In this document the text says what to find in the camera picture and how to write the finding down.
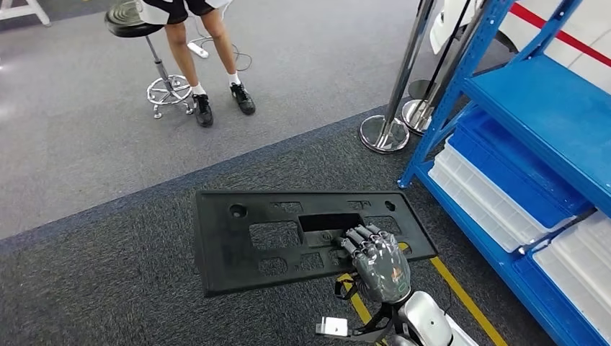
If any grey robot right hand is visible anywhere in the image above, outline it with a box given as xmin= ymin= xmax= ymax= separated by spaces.
xmin=339 ymin=223 xmax=412 ymax=305

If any black plastic plate bracket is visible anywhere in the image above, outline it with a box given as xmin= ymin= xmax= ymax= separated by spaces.
xmin=193 ymin=190 xmax=439 ymax=298

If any blue metal shelf rack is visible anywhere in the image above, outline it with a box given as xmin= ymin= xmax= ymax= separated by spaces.
xmin=397 ymin=0 xmax=611 ymax=346

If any yellow floor tape marking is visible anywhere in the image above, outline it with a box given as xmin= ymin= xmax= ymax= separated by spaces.
xmin=336 ymin=242 xmax=509 ymax=346

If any blue plastic bin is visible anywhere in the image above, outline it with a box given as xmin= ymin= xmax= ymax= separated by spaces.
xmin=447 ymin=108 xmax=594 ymax=230

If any person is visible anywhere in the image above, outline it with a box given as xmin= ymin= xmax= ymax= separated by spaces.
xmin=135 ymin=0 xmax=257 ymax=128

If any red barrier belt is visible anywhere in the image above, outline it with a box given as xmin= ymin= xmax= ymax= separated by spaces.
xmin=508 ymin=2 xmax=611 ymax=68

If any white car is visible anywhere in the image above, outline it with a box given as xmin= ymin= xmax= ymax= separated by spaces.
xmin=428 ymin=0 xmax=611 ymax=97

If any black stool chrome base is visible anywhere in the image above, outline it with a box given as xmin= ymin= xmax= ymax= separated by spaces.
xmin=104 ymin=0 xmax=195 ymax=120

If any white furniture leg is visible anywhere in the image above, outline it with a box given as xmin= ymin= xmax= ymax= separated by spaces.
xmin=0 ymin=0 xmax=52 ymax=27

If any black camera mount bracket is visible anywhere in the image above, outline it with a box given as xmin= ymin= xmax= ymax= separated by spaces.
xmin=346 ymin=303 xmax=399 ymax=344

